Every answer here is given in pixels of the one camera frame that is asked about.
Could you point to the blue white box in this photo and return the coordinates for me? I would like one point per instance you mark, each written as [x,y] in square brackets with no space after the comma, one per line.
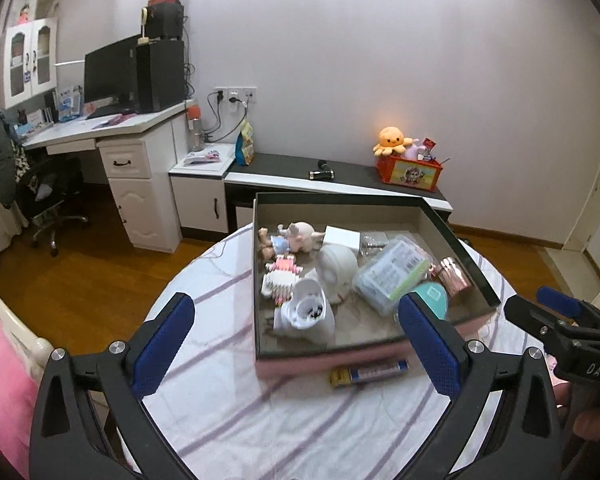
[70,104]

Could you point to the white wall power outlets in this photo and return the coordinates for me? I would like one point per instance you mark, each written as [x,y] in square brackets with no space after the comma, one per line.
[235,95]

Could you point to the pink papers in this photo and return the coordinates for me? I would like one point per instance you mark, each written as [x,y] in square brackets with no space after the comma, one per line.
[110,120]

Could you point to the black flashlight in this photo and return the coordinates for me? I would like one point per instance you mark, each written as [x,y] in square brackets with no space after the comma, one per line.
[321,174]

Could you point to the pink plush toy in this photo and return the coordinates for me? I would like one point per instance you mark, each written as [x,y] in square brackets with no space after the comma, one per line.
[414,150]

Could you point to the black office chair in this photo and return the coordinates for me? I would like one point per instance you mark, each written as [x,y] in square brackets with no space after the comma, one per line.
[45,190]

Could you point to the black computer tower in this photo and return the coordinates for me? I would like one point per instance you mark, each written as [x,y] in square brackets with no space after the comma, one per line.
[160,77]

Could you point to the small doll figure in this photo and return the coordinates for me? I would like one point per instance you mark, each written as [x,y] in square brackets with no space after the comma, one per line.
[270,245]

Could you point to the pink packet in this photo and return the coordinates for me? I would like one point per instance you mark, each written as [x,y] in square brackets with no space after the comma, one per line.
[202,157]

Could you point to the yellow toy handset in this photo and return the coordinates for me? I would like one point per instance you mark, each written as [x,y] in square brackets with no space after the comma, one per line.
[143,25]

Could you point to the orange cap bottle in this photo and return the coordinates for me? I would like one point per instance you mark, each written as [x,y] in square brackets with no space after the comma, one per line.
[194,130]

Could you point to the white desk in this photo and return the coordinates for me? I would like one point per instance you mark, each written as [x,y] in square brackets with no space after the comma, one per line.
[140,185]

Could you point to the teal round case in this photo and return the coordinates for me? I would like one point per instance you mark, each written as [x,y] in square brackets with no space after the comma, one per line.
[432,297]

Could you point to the pink white toy robot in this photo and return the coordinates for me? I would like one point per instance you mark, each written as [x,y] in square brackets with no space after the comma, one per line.
[280,280]

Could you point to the white wall cabinet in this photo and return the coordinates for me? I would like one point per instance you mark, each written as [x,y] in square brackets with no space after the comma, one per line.
[30,60]

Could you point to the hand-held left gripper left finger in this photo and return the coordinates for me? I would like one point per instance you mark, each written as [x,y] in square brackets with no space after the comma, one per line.
[165,340]

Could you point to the white charger plug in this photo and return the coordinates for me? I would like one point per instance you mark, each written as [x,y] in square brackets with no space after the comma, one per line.
[341,237]

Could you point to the red toy box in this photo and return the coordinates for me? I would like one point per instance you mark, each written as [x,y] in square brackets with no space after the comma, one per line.
[410,175]

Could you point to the white cup with dark inside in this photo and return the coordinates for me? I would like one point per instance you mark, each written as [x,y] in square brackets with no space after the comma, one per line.
[307,310]

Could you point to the blue yellow snack bag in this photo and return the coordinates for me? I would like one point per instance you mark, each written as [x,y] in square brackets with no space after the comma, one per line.
[245,145]

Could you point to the blue yellow battery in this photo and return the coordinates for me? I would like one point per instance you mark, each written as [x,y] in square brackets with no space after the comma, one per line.
[370,372]

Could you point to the black computer monitor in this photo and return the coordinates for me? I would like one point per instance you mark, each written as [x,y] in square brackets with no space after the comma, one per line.
[110,70]

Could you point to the dark storage box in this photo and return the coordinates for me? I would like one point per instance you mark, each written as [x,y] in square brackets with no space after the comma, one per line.
[370,340]

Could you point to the black speaker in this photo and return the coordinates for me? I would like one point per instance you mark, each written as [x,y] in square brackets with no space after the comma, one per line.
[166,21]

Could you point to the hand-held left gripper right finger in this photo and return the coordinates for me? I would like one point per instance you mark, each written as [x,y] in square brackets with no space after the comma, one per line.
[430,345]

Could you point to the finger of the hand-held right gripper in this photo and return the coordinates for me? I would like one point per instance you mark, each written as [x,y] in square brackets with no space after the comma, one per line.
[535,320]
[555,299]

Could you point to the white low cabinet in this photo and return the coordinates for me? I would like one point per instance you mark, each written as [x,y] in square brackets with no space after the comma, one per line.
[197,200]

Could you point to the dark top low bench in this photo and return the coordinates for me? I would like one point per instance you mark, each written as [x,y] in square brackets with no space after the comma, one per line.
[290,167]

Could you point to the pink blanket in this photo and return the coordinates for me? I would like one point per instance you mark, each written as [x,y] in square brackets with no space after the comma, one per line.
[2,375]

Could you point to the clear box green label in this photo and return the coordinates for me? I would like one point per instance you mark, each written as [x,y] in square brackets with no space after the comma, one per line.
[387,275]

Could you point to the rose gold cup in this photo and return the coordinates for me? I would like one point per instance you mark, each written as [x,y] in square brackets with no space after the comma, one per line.
[452,275]

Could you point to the person's right hand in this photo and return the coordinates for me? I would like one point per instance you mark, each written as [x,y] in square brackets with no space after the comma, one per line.
[597,422]

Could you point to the white round figurine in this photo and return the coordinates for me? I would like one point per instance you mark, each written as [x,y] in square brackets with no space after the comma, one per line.
[336,270]

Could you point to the white bed footboard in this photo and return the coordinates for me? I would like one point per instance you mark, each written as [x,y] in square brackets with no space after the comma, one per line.
[20,327]

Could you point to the orange octopus plush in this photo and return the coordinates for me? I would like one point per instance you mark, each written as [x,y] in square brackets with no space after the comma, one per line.
[392,141]

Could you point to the pink animal figure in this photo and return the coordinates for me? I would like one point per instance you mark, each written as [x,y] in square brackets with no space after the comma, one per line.
[302,236]

